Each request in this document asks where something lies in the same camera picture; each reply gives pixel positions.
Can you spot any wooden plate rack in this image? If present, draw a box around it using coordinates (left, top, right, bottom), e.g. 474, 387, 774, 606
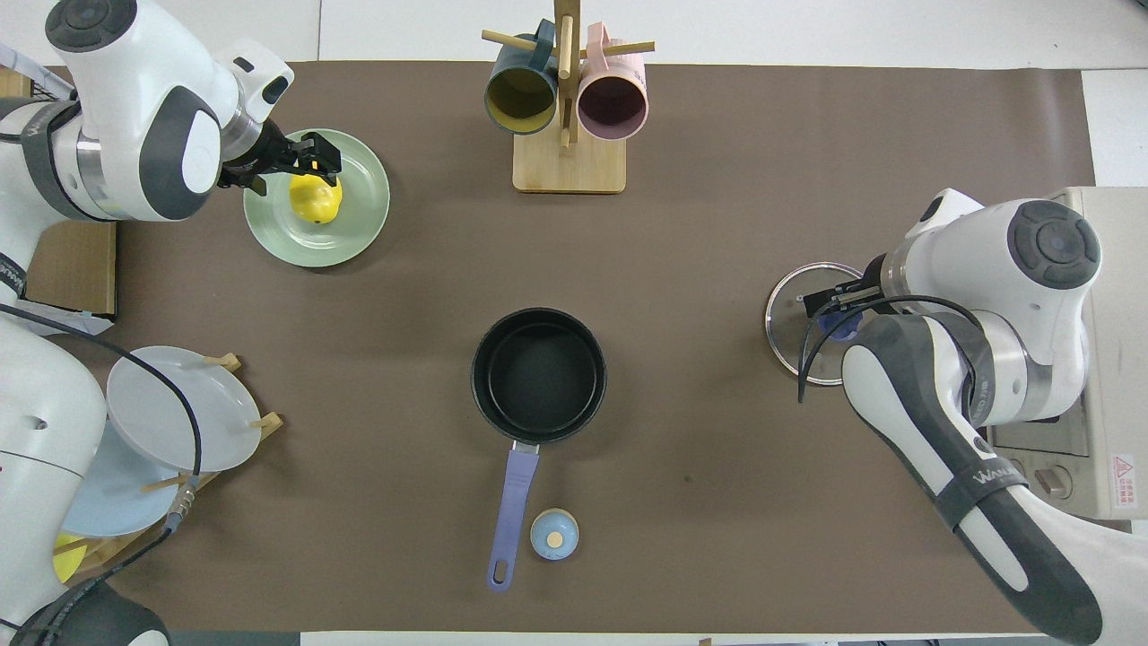
54, 353, 284, 575

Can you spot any white checked cloth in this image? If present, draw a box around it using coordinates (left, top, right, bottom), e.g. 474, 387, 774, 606
0, 45, 77, 101

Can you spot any glass lid blue knob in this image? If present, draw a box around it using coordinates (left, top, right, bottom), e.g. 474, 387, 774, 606
765, 262, 866, 387

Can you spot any dark teal mug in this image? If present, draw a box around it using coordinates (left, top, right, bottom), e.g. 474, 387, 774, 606
484, 20, 561, 135

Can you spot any light blue plate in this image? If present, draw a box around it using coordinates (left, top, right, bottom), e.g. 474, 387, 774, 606
61, 420, 180, 537

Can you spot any brown table mat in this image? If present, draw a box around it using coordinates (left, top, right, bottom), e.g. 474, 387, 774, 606
0, 61, 1097, 633

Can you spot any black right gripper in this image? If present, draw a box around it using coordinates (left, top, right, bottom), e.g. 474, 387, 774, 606
803, 256, 893, 319

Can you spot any pink mug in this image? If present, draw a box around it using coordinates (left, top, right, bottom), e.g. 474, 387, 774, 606
577, 22, 648, 142

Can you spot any wooden mug tree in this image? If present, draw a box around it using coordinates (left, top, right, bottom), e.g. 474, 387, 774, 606
482, 0, 656, 195

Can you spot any beige toaster oven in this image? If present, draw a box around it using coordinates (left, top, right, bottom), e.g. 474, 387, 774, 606
987, 187, 1148, 521

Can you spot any pale green plate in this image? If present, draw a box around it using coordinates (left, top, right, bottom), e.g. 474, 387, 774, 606
243, 128, 391, 268

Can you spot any grey plate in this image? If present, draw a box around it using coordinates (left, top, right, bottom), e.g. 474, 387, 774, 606
106, 345, 263, 474

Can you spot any black pot purple handle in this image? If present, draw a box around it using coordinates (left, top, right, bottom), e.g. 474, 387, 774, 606
471, 308, 608, 593

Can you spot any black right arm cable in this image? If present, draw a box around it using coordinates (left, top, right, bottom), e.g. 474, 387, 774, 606
797, 294, 987, 405

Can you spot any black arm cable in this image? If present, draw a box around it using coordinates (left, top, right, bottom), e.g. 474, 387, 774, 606
0, 303, 204, 629
797, 294, 987, 405

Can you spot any yellow plate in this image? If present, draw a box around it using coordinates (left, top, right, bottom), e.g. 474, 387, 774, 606
52, 534, 88, 584

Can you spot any wood and wire shelf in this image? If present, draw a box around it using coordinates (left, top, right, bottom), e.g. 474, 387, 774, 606
0, 67, 118, 337

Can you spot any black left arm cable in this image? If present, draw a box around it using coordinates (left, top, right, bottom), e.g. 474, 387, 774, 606
0, 303, 204, 629

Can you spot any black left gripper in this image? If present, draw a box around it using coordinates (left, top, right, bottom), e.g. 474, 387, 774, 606
220, 121, 343, 196

